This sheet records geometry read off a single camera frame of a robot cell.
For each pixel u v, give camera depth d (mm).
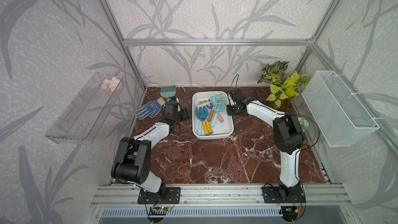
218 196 752
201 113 1021
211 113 1021
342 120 610
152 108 1083
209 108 1062
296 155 562
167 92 1195
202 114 1016
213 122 983
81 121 666
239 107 736
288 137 532
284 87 897
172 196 725
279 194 713
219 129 964
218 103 1075
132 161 445
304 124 908
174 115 724
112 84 767
